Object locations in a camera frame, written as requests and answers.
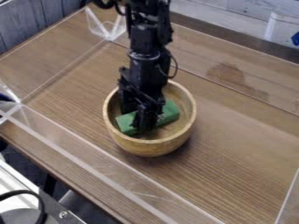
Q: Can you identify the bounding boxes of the blue object at edge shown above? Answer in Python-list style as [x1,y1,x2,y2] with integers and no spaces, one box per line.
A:
[291,32,299,46]

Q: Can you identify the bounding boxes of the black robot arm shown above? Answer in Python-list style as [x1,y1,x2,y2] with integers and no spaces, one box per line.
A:
[92,0,173,132]

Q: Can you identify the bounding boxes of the clear acrylic corner bracket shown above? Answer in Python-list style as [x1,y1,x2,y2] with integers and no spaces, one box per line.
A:
[85,7,127,41]

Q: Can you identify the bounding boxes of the white container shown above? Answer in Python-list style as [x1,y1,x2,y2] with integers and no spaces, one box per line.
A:
[264,11,299,49]

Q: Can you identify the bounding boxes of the grey metal bracket with screw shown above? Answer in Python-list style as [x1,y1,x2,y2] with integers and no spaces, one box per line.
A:
[38,191,86,224]

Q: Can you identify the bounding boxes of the black cable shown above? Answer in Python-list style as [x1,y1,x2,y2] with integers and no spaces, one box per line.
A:
[0,189,48,224]

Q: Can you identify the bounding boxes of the brown wooden bowl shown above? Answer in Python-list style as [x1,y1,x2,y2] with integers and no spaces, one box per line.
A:
[102,81,196,158]

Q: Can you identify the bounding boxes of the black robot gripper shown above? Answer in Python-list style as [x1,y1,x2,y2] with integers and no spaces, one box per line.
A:
[117,52,171,134]

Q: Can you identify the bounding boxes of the green rectangular block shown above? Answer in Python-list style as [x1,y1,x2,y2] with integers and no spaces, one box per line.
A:
[114,99,180,136]

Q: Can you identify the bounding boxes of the clear acrylic front wall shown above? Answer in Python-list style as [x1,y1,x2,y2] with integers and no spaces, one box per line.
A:
[0,78,225,224]

